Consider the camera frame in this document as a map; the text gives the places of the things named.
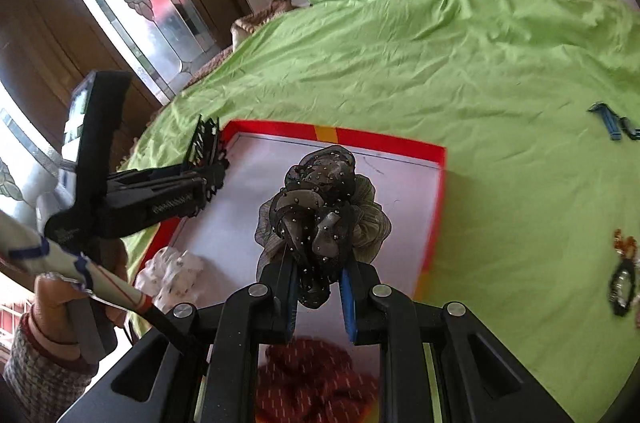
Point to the brown door with patterned glass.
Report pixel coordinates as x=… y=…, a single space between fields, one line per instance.
x=30 y=28

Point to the red dotted scrunchie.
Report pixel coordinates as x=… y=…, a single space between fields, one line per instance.
x=310 y=383

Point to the red cardboard box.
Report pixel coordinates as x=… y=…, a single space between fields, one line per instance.
x=250 y=168

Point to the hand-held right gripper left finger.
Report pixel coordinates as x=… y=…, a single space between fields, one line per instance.
x=289 y=303

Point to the black hair claw clip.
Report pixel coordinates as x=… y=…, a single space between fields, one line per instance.
x=214 y=168

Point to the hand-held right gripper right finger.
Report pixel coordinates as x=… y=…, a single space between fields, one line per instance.
x=351 y=308

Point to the brown fuzzy blanket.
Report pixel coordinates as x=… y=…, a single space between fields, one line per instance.
x=260 y=20

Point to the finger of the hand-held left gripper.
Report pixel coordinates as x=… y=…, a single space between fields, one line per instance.
x=160 y=210
x=155 y=180

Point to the green bed sheet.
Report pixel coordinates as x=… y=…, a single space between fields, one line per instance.
x=400 y=78

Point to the white patterned scrunchie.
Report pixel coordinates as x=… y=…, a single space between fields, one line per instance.
x=172 y=275

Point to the grey dotted chiffon scrunchie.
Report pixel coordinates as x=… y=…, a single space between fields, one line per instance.
x=310 y=203

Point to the person's left hand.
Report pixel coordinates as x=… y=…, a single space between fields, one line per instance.
x=52 y=308

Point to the person's left forearm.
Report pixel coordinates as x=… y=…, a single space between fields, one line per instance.
x=35 y=378

